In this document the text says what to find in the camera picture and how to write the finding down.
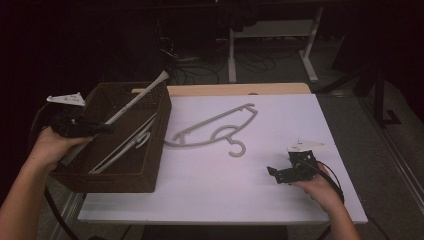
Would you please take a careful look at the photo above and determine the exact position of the white desk frame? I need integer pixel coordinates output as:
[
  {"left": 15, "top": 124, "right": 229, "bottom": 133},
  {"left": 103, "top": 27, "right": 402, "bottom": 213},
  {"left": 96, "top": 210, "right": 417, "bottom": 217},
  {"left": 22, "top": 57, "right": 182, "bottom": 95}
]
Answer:
[{"left": 228, "top": 6, "right": 325, "bottom": 84}]

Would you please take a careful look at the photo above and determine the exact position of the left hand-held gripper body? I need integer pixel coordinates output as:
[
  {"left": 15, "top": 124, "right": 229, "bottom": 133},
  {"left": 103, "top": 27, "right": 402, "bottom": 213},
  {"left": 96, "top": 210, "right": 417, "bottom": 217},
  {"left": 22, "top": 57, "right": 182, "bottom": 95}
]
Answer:
[{"left": 46, "top": 92, "right": 101, "bottom": 138}]

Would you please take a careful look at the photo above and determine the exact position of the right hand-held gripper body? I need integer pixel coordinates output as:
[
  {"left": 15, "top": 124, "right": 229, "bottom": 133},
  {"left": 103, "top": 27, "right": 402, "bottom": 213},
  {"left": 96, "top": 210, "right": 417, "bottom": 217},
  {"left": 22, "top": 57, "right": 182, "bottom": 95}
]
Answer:
[{"left": 286, "top": 139, "right": 327, "bottom": 184}]

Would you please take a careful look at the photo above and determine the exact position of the white board sheet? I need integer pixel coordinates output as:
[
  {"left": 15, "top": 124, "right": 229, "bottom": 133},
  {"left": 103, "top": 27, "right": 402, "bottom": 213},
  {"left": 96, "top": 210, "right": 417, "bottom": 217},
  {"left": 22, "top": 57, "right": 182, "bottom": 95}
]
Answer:
[{"left": 77, "top": 93, "right": 369, "bottom": 225}]

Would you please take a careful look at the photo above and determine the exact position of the black metal stand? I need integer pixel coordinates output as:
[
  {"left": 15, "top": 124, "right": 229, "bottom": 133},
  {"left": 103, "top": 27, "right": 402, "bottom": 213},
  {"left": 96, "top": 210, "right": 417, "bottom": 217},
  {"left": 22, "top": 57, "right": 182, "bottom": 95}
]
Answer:
[{"left": 314, "top": 63, "right": 403, "bottom": 128}]

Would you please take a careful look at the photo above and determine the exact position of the metal frame bar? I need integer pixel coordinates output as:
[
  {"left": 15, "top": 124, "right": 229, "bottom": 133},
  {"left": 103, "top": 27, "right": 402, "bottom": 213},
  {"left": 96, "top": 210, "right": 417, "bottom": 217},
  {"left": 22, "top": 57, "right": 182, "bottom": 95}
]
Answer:
[{"left": 49, "top": 191, "right": 88, "bottom": 240}]

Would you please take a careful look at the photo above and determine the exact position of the dark brown woven basket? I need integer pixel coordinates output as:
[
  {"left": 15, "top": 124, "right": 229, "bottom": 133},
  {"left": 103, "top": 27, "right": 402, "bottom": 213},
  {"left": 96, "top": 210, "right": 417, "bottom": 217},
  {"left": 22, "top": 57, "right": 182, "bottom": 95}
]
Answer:
[{"left": 49, "top": 81, "right": 173, "bottom": 194}]

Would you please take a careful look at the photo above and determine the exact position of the metal floor rail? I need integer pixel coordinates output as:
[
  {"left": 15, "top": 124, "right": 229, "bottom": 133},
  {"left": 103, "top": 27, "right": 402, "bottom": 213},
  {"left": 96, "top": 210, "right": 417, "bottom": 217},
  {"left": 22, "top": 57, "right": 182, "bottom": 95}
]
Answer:
[{"left": 358, "top": 96, "right": 424, "bottom": 214}]

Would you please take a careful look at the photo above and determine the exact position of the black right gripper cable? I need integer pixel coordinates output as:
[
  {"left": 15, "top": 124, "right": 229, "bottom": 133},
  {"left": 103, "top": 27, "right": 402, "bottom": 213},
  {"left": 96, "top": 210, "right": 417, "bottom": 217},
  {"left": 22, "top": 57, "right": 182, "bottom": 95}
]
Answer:
[{"left": 298, "top": 159, "right": 346, "bottom": 205}]

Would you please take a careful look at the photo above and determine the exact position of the tangle of black floor cables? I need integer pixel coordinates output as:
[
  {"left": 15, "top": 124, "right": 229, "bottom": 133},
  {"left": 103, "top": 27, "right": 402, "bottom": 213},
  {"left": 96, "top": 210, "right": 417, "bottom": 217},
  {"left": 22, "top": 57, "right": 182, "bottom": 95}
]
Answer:
[{"left": 159, "top": 33, "right": 301, "bottom": 86}]

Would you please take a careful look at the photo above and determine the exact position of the grey plastic clothes hanger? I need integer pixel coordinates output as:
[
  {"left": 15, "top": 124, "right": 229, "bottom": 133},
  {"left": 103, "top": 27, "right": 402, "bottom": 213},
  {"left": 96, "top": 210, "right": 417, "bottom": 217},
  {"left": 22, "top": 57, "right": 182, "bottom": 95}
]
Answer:
[
  {"left": 89, "top": 113, "right": 158, "bottom": 175},
  {"left": 60, "top": 70, "right": 170, "bottom": 166},
  {"left": 163, "top": 103, "right": 259, "bottom": 158}
]

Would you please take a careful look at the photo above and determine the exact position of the person's right hand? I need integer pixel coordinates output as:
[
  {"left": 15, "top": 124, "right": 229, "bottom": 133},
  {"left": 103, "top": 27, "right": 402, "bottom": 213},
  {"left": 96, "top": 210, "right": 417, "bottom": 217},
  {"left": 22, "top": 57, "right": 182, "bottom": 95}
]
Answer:
[{"left": 299, "top": 163, "right": 344, "bottom": 214}]

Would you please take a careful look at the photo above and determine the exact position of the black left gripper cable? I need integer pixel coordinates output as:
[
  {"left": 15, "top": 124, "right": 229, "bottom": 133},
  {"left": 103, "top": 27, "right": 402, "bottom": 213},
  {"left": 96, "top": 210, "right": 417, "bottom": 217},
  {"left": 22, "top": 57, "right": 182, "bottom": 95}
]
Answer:
[{"left": 29, "top": 103, "right": 81, "bottom": 240}]

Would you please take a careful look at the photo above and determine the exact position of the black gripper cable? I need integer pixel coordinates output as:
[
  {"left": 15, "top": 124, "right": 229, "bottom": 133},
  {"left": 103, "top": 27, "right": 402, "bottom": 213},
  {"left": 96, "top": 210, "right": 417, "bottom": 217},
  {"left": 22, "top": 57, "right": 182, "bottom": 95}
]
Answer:
[
  {"left": 298, "top": 159, "right": 346, "bottom": 205},
  {"left": 29, "top": 103, "right": 81, "bottom": 240}
]

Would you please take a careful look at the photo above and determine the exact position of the person's left hand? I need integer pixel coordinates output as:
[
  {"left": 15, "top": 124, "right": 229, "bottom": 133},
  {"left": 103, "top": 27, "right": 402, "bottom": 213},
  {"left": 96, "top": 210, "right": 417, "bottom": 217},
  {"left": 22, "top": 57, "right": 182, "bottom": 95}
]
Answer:
[{"left": 31, "top": 126, "right": 96, "bottom": 174}]

